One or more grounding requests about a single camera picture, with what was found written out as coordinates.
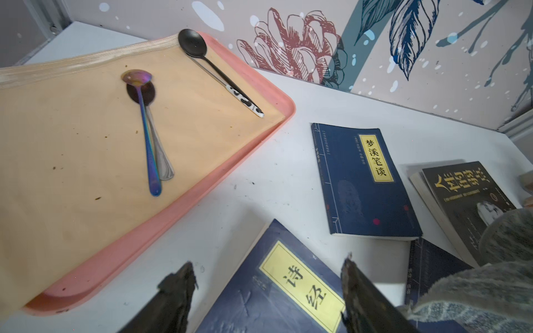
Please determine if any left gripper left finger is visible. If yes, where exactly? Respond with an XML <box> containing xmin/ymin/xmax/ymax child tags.
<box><xmin>120</xmin><ymin>262</ymin><xmax>197</xmax><ymax>332</ymax></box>

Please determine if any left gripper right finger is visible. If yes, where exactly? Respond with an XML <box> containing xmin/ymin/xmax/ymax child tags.
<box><xmin>341</xmin><ymin>256</ymin><xmax>417</xmax><ymax>333</ymax></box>

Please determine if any dark blue book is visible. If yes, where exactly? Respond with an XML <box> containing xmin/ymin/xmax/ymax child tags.
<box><xmin>404</xmin><ymin>236</ymin><xmax>473</xmax><ymax>333</ymax></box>
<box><xmin>196</xmin><ymin>220</ymin><xmax>346</xmax><ymax>332</ymax></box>

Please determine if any grey striped cloth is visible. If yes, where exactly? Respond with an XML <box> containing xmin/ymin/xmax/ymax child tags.
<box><xmin>399</xmin><ymin>208</ymin><xmax>532</xmax><ymax>332</ymax></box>

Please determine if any blue book yellow label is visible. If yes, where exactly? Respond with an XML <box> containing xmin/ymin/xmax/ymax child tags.
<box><xmin>311</xmin><ymin>123</ymin><xmax>423</xmax><ymax>241</ymax></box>

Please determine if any black book with face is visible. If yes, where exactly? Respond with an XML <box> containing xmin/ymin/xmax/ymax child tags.
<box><xmin>408</xmin><ymin>160</ymin><xmax>516</xmax><ymax>267</ymax></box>

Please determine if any pink tray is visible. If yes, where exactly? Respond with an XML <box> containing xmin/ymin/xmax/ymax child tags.
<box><xmin>23</xmin><ymin>33</ymin><xmax>296</xmax><ymax>316</ymax></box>

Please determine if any silver spoon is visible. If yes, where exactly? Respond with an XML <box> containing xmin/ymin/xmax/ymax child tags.
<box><xmin>141</xmin><ymin>82</ymin><xmax>174</xmax><ymax>181</ymax></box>

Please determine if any tan paper sheet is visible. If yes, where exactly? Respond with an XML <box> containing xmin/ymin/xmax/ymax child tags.
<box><xmin>1</xmin><ymin>36</ymin><xmax>284</xmax><ymax>318</ymax></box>

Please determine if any iridescent purple spoon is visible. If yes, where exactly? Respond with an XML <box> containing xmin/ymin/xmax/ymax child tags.
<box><xmin>121</xmin><ymin>69</ymin><xmax>162</xmax><ymax>197</ymax></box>

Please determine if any black spoon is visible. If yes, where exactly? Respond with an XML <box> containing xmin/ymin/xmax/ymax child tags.
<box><xmin>178</xmin><ymin>29</ymin><xmax>265</xmax><ymax>118</ymax></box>

